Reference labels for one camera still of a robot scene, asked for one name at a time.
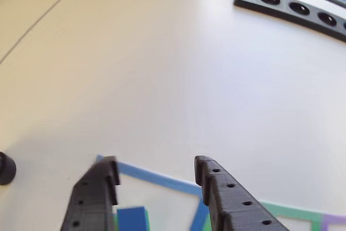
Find black tripod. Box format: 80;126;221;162
0;151;17;186

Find purple square tape frame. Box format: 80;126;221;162
321;213;346;231

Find flat black board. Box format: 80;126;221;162
233;0;346;43

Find green square tape frame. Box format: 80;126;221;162
202;200;327;231

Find medium green cube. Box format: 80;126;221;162
113;210;151;231

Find blue square tape frame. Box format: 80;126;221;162
96;154;210;231

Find small blue cube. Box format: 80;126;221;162
116;206;148;231

